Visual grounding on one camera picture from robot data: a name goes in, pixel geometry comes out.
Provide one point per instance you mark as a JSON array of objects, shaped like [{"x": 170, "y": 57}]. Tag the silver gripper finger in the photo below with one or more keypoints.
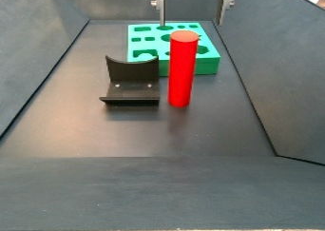
[
  {"x": 224, "y": 5},
  {"x": 158, "y": 4}
]

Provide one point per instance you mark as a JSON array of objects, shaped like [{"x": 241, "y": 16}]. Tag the green shape sorting board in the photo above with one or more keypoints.
[{"x": 149, "y": 42}]

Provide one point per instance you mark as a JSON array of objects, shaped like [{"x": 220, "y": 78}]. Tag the red cylinder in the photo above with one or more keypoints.
[{"x": 184, "y": 44}]

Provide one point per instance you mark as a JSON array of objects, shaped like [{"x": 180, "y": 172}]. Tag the black curved cradle holder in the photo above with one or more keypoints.
[{"x": 134, "y": 82}]

